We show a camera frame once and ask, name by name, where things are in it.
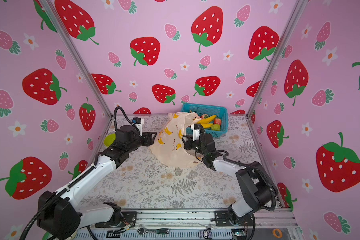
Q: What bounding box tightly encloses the small cartoon figure sticker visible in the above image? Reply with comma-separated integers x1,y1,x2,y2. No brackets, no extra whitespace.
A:
199,228,212,240

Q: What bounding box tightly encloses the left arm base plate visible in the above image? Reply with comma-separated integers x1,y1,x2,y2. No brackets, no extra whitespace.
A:
95,212,138,229

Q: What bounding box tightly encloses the yellow fake banana bunch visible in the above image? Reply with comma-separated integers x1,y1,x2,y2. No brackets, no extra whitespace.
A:
198,115,216,129

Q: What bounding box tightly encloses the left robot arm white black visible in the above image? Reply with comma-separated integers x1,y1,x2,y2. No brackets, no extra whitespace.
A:
20,124,157,240

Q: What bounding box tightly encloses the aluminium rail frame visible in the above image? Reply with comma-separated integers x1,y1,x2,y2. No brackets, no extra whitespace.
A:
70,209,304,240

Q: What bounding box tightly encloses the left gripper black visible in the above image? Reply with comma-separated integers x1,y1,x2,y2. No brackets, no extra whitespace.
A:
127,131,157,156

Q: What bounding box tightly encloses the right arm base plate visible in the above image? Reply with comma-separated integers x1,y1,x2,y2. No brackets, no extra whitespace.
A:
211,210,254,227

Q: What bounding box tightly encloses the teal plastic basket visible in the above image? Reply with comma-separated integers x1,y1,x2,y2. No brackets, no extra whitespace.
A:
181,103,228,138

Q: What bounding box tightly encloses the banana print plastic bag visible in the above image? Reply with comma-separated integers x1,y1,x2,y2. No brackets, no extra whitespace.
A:
150,112,201,169

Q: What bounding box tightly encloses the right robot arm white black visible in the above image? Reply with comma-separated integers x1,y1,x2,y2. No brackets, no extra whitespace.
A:
183,124,279,226

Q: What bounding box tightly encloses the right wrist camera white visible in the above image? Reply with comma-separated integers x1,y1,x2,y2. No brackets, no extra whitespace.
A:
191,124,200,141

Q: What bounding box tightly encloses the red fake apple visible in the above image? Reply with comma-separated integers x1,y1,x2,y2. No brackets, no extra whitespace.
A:
214,118,222,125

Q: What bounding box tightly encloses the green circuit board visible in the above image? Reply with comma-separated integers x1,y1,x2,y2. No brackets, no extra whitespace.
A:
231,229,248,240

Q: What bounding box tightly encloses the ratchet wrench green handle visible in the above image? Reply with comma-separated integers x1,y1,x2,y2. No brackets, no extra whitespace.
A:
137,228,170,235

